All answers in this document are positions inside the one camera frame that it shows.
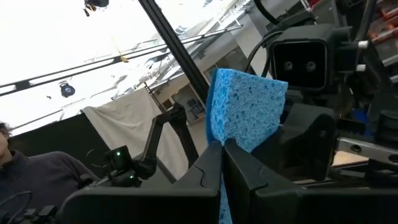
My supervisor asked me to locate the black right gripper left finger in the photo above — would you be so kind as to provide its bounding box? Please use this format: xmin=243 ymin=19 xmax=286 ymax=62
xmin=58 ymin=141 xmax=224 ymax=224

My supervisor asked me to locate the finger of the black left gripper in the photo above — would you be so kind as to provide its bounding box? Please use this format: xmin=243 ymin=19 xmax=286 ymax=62
xmin=251 ymin=104 xmax=339 ymax=182

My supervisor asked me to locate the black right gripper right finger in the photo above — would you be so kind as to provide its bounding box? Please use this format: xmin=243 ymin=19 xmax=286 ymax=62
xmin=223 ymin=138 xmax=398 ymax=224

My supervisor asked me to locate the blue cellulose sponge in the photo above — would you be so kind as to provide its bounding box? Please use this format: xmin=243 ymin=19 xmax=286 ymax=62
xmin=205 ymin=67 xmax=289 ymax=224

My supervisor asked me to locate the person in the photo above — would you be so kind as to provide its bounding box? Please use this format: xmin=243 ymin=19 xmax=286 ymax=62
xmin=0 ymin=121 xmax=102 ymax=224

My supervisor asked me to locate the black fabric panel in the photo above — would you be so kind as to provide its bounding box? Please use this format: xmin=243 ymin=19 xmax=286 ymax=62
xmin=9 ymin=113 xmax=113 ymax=178

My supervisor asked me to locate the silver metal bracket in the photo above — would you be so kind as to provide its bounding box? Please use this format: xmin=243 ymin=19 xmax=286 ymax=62
xmin=337 ymin=136 xmax=398 ymax=164

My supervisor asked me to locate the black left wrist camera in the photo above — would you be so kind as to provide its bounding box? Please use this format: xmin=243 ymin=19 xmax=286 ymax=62
xmin=267 ymin=24 xmax=352 ymax=91

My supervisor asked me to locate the black ceiling cable reel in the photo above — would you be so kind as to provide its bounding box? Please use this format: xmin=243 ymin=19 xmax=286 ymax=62
xmin=58 ymin=82 xmax=76 ymax=98
xmin=83 ymin=0 xmax=110 ymax=10

